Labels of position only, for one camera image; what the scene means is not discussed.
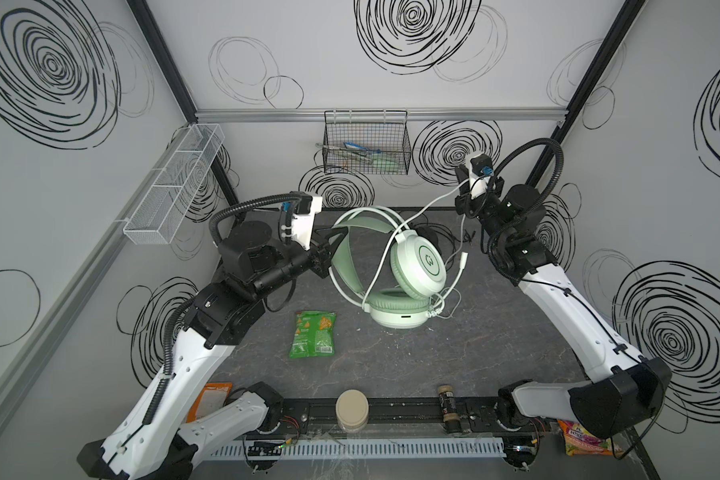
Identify small brown bottle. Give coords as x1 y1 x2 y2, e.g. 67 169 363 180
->
437 385 462 435

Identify mint green headphones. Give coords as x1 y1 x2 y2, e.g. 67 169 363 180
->
329 206 452 330

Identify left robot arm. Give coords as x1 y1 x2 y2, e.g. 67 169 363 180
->
77 191 347 479

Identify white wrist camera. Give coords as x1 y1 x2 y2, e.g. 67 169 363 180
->
278 194 323 251
454 152 494 199

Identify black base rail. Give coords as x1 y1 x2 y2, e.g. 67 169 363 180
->
280 396 554 436

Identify blue tool in basket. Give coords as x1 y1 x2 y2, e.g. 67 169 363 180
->
344 142 375 156

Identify beige round lid jar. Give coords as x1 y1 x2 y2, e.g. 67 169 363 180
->
335 389 369 433

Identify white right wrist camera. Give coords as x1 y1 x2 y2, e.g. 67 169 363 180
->
454 152 494 199

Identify mint green headphone cable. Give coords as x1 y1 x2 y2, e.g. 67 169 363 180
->
359 179 475 320

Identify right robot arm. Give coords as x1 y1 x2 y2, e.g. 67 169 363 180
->
454 138 672 439

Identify black wire basket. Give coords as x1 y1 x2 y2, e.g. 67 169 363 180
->
318 109 412 176

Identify green spatula in basket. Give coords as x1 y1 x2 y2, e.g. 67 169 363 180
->
317 144 403 174

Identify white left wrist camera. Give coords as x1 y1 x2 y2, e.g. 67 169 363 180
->
278 194 323 251

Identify white cable duct strip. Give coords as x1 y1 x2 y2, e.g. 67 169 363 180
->
221 437 508 462

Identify black blue headphones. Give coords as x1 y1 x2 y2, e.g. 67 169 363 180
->
415 222 473 257

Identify orange snack packet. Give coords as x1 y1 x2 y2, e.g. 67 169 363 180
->
185 382 233 423

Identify white mesh shelf basket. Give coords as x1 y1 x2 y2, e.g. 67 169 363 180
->
123 123 224 245

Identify colourful candy bag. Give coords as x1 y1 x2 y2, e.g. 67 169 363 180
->
557 420 614 456

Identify green chips bag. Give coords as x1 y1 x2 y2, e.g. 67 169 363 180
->
289 311 337 359

